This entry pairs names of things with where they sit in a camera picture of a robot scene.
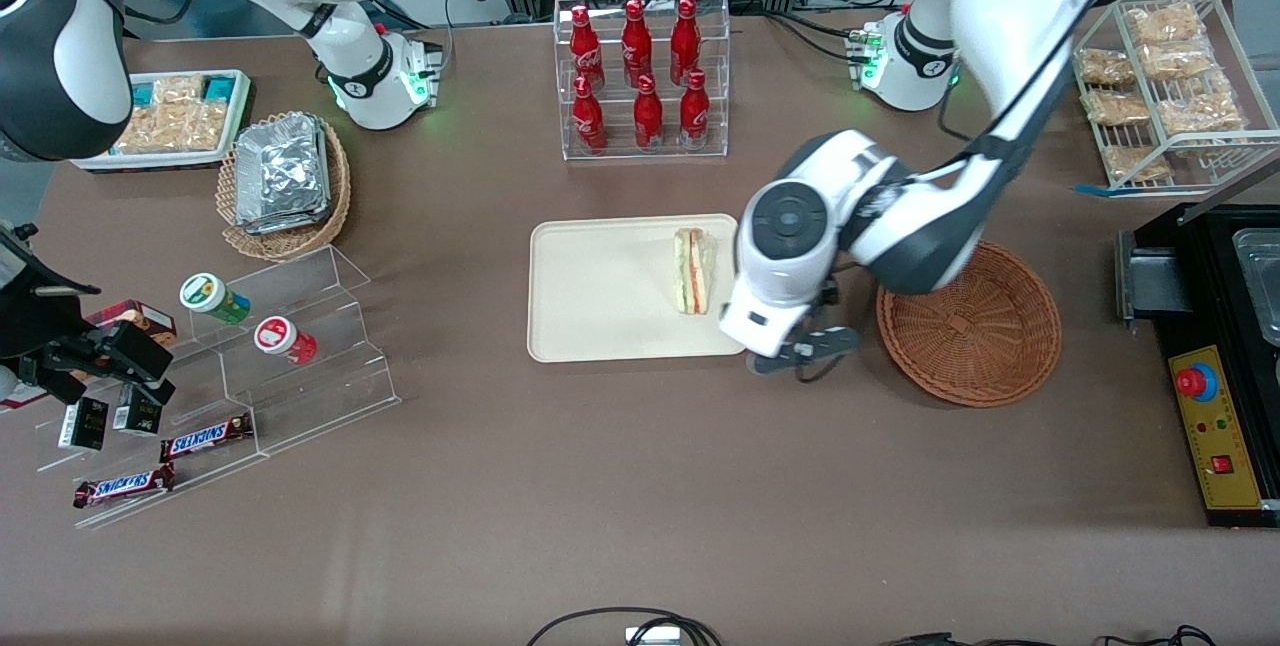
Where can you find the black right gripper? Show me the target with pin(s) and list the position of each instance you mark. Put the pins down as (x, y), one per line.
(40, 326)

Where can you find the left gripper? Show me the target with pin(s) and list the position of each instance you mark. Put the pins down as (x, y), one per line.
(829, 295)

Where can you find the plastic-wrapped triangle sandwich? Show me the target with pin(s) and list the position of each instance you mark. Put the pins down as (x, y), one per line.
(693, 271)

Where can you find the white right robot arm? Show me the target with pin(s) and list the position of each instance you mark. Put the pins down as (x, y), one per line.
(60, 46)

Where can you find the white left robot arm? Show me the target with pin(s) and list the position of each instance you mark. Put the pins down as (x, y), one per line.
(1010, 16)

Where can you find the round brown wicker basket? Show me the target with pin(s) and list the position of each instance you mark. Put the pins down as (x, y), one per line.
(970, 336)

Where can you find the cream plastic serving tray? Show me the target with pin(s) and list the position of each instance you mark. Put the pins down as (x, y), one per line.
(610, 291)

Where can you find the oval tan wicker basket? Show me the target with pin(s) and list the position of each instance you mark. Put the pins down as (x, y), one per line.
(290, 244)

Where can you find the brown chocolate box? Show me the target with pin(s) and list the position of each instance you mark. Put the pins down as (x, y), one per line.
(140, 316)

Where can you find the small black box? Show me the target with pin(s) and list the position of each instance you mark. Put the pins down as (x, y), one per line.
(83, 423)
(137, 411)

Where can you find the Snickers chocolate bar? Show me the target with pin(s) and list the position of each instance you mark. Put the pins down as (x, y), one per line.
(205, 437)
(122, 486)

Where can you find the green and white cup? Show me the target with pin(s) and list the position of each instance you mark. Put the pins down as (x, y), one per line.
(212, 296)

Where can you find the red and white cup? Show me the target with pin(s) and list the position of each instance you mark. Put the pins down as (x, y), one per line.
(283, 339)

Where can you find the white plastic snack bin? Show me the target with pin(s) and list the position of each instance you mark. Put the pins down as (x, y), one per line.
(100, 162)

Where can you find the clear acrylic step shelf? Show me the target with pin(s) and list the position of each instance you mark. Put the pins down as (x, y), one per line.
(320, 396)

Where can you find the clear bag of crackers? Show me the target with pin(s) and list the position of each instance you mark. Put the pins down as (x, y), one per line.
(1117, 107)
(150, 131)
(1104, 67)
(1198, 111)
(1135, 162)
(1175, 60)
(1163, 23)
(207, 123)
(180, 91)

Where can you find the red cola bottle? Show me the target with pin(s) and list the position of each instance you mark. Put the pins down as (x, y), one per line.
(648, 116)
(588, 116)
(685, 39)
(636, 43)
(694, 111)
(586, 48)

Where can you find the stacked aluminium foil containers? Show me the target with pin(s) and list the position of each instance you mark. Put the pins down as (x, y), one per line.
(282, 171)

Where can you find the teal snack pack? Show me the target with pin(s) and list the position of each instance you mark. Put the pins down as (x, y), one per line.
(145, 94)
(220, 87)

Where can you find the clear acrylic bottle rack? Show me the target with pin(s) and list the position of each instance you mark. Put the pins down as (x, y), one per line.
(720, 76)

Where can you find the small grey device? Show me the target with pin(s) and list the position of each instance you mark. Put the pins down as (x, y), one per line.
(652, 637)

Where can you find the grey metal machine end plate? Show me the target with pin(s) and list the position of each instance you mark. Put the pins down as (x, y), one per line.
(1124, 278)

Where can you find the blue tape strip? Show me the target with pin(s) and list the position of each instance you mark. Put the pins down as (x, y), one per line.
(1092, 190)

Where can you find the red emergency stop button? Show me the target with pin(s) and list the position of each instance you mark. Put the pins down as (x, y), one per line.
(1192, 381)

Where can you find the black sealing machine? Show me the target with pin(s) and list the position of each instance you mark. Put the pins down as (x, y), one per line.
(1200, 286)

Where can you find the yellow machine control panel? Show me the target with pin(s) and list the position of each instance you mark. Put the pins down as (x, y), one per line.
(1232, 426)

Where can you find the aluminium profile bar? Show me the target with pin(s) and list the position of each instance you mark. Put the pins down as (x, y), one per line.
(1232, 188)

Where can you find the steel pan in machine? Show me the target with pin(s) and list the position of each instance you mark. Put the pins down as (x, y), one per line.
(1260, 286)

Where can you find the red rocker power switch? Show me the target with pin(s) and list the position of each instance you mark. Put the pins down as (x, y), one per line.
(1222, 464)

